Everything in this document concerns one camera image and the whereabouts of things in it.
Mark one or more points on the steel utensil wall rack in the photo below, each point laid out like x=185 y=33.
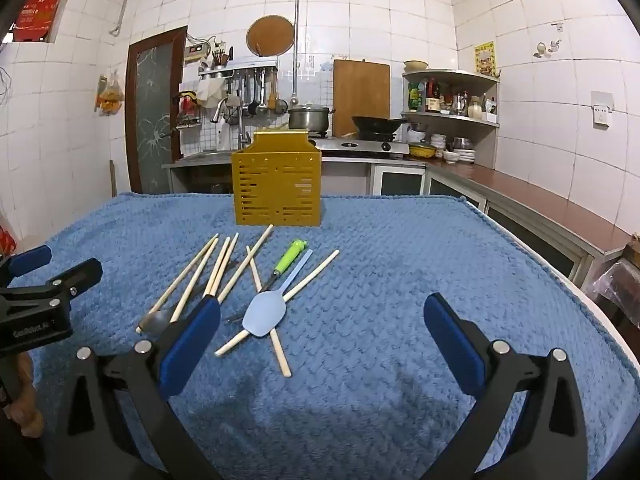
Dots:
x=240 y=66

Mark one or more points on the blue silicone spatula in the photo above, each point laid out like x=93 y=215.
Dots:
x=265 y=312

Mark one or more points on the red cardboard box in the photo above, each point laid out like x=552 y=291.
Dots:
x=37 y=15

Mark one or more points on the steel sink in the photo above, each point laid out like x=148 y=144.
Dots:
x=210 y=156

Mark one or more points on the stack of white plates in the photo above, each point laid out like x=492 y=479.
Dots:
x=465 y=156

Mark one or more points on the wall power switch box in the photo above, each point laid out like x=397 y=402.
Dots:
x=196 y=53

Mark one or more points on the dark utensil caddy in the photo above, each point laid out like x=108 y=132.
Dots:
x=222 y=57

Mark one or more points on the steel cooking pot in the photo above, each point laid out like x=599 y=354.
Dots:
x=307 y=119

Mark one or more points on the stack of white bowls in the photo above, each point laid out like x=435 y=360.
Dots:
x=438 y=146

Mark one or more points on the yellow wall poster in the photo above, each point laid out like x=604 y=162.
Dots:
x=485 y=59

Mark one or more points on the round hanging skimmer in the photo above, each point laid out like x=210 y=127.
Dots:
x=281 y=106

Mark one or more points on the steel faucet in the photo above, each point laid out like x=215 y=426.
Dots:
x=220 y=107

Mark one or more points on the black wok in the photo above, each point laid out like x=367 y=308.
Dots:
x=377 y=124

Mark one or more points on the teapot wall sticker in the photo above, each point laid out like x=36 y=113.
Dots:
x=540 y=50

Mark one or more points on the wooden stick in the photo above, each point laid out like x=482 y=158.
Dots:
x=113 y=177

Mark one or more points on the cream bowl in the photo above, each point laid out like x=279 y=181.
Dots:
x=416 y=65

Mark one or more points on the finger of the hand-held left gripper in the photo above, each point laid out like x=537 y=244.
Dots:
x=75 y=280
x=30 y=260

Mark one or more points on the grey metal wall pipe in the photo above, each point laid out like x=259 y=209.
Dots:
x=296 y=10

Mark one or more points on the clear plastic bag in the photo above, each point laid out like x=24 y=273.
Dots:
x=615 y=290

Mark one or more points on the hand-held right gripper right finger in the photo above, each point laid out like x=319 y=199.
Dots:
x=450 y=345

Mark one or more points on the yellow basin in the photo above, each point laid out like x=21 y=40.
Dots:
x=422 y=150

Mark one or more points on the hanging plastic bag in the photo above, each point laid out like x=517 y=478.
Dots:
x=111 y=97

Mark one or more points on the grey corner shelf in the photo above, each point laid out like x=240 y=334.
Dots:
x=487 y=145

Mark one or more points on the row of condiment bottles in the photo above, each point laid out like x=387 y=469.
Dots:
x=432 y=97

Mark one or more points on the person's left hand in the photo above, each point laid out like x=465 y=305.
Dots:
x=27 y=405

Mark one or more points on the dark grey spoon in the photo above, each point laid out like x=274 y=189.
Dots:
x=152 y=321

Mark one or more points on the white wall socket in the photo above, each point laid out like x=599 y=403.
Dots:
x=601 y=107

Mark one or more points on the kitchen counter cabinet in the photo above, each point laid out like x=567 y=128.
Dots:
x=525 y=195

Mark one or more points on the small white bowl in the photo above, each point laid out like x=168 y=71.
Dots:
x=450 y=158

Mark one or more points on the steel gas stove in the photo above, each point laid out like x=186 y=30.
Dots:
x=360 y=146

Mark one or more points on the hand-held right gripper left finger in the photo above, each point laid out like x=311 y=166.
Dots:
x=192 y=345

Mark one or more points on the red packet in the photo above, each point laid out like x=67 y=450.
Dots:
x=7 y=237

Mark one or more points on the steel hanging ladle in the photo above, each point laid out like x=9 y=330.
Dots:
x=261 y=105

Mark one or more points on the round wooden board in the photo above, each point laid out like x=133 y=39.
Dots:
x=270 y=35

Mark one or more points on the wooden cutting board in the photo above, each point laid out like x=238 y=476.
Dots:
x=360 y=95

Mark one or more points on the black hanging ladle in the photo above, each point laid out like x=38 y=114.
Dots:
x=252 y=107

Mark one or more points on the white hanging bag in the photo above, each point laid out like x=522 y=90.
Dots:
x=209 y=91

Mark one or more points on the pile of wooden chopsticks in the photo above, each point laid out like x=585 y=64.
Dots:
x=250 y=258

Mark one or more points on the blue fleece blanket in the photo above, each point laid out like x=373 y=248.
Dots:
x=375 y=285

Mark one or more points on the brown frosted glass door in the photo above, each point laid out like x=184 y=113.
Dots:
x=152 y=110

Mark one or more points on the brown box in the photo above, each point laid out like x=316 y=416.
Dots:
x=632 y=250

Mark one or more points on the yellow slotted utensil holder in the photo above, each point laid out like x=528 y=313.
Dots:
x=275 y=185

